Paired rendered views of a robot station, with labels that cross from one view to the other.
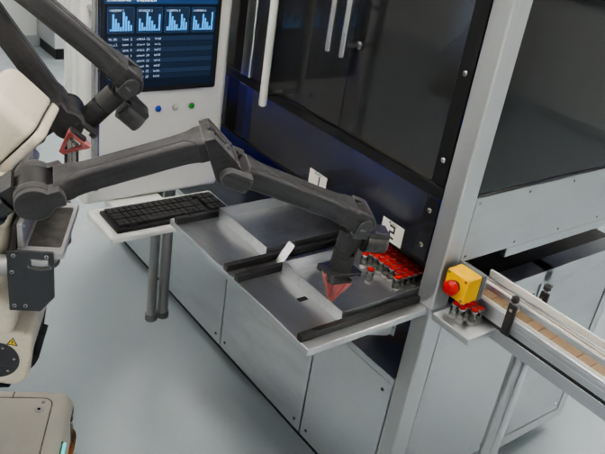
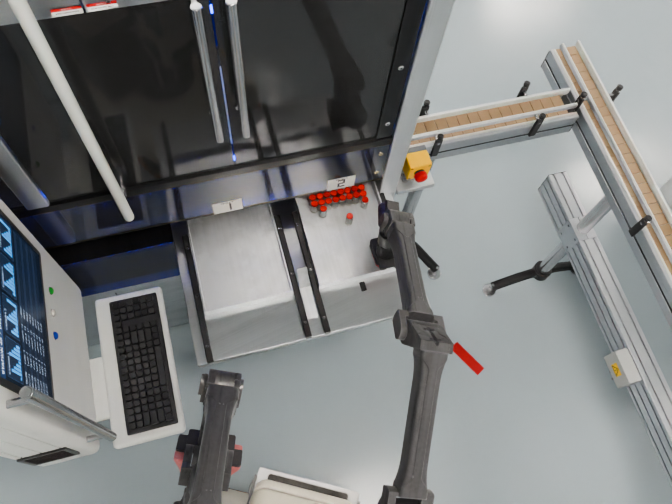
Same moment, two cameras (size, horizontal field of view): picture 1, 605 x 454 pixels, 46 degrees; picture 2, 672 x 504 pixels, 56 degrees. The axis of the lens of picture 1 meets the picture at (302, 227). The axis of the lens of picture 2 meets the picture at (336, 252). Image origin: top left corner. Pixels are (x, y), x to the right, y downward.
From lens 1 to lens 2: 1.77 m
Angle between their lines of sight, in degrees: 58
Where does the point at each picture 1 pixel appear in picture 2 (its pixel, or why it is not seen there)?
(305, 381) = not seen: hidden behind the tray
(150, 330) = not seen: hidden behind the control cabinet
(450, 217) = (404, 146)
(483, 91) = (427, 69)
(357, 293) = (362, 237)
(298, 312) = (381, 296)
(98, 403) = (170, 461)
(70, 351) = (84, 479)
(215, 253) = (276, 338)
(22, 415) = not seen: outside the picture
